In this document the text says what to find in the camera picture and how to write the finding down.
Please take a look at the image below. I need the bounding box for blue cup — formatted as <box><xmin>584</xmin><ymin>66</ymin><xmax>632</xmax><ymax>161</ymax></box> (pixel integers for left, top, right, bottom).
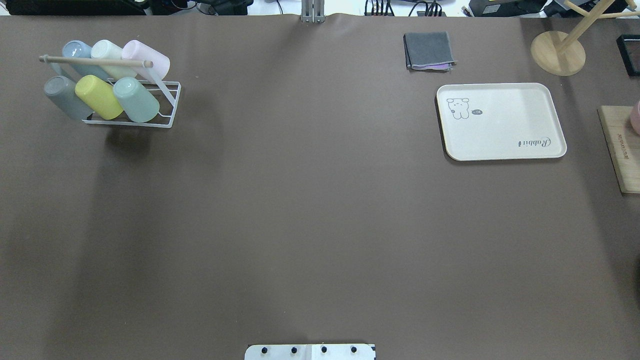
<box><xmin>61</xmin><ymin>39</ymin><xmax>110</xmax><ymax>82</ymax></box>

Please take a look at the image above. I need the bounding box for yellow cup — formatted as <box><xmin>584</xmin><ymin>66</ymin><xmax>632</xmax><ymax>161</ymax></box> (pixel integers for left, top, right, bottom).
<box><xmin>74</xmin><ymin>75</ymin><xmax>124</xmax><ymax>120</ymax></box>

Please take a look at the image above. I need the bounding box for grey cup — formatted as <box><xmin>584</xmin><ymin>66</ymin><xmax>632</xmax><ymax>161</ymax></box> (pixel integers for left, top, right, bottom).
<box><xmin>43</xmin><ymin>75</ymin><xmax>94</xmax><ymax>121</ymax></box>

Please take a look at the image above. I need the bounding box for green cup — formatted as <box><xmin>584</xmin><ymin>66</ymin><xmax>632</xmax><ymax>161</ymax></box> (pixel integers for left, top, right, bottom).
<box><xmin>113</xmin><ymin>77</ymin><xmax>160</xmax><ymax>123</ymax></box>

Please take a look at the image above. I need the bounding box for cream rabbit tray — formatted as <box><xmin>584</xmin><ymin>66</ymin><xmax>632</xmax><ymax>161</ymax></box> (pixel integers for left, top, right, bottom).
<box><xmin>436</xmin><ymin>82</ymin><xmax>567</xmax><ymax>162</ymax></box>

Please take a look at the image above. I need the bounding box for folded grey cloth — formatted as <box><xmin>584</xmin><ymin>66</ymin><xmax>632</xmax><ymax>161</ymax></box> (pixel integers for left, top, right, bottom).
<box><xmin>403</xmin><ymin>31</ymin><xmax>455</xmax><ymax>72</ymax></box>

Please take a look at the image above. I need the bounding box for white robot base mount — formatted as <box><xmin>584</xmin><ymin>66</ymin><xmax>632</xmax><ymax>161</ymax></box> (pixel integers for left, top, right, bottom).
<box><xmin>244</xmin><ymin>343</ymin><xmax>377</xmax><ymax>360</ymax></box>

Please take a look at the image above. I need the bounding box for black framed box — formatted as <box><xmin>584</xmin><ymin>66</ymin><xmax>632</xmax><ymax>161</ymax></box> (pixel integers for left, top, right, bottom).
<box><xmin>616</xmin><ymin>34</ymin><xmax>640</xmax><ymax>76</ymax></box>

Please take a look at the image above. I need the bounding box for cream cup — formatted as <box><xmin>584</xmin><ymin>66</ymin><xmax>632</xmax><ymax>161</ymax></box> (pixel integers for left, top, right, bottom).
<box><xmin>90</xmin><ymin>39</ymin><xmax>137</xmax><ymax>81</ymax></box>

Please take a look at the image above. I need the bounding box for wooden mug tree stand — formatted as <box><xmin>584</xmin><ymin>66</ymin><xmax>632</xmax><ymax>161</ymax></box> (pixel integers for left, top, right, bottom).
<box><xmin>530</xmin><ymin>0</ymin><xmax>640</xmax><ymax>76</ymax></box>

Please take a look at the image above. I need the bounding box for pink cup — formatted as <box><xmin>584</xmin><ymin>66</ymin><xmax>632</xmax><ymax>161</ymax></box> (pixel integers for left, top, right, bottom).
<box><xmin>121</xmin><ymin>39</ymin><xmax>170</xmax><ymax>80</ymax></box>

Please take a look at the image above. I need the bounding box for white wire cup rack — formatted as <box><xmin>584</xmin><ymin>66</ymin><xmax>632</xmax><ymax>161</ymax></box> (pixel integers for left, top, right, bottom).
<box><xmin>39</xmin><ymin>54</ymin><xmax>182</xmax><ymax>129</ymax></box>

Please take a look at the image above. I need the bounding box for pink bowl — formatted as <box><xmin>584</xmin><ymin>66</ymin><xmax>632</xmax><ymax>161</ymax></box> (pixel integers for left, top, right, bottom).
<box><xmin>630</xmin><ymin>100</ymin><xmax>640</xmax><ymax>136</ymax></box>

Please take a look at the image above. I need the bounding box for wooden cutting board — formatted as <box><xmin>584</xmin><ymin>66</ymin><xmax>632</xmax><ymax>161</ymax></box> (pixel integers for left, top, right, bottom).
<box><xmin>598</xmin><ymin>105</ymin><xmax>640</xmax><ymax>195</ymax></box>

